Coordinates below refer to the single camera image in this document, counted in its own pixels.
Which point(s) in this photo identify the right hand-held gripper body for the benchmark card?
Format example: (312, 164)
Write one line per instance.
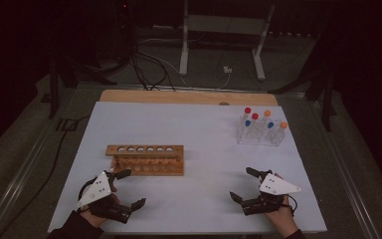
(277, 186)

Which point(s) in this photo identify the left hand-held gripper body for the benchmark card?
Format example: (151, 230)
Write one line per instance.
(96, 191)

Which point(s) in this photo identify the clear plastic tube rack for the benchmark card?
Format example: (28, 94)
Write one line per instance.
(260, 141)

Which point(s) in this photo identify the orange cap test tube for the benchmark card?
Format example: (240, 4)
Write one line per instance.
(283, 125)
(267, 113)

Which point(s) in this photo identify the red cap test tube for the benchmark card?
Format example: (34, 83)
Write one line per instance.
(247, 110)
(255, 116)

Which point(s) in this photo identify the wooden test tube rack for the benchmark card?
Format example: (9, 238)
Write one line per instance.
(176, 150)

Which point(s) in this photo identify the person's left hand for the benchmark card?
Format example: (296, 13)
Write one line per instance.
(94, 219)

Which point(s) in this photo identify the person's right hand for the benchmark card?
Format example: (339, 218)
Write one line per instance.
(283, 220)

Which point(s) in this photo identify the white table cover sheet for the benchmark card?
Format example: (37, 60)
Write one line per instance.
(195, 132)

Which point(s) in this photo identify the black stand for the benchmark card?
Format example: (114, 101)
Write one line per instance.
(327, 109)
(53, 96)

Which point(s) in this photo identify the white plug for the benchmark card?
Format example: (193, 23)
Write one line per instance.
(227, 69)

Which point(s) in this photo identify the white metal stand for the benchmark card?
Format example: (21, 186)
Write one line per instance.
(183, 49)

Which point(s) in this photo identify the grey metal rail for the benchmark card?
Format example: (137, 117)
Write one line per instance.
(344, 176)
(16, 186)

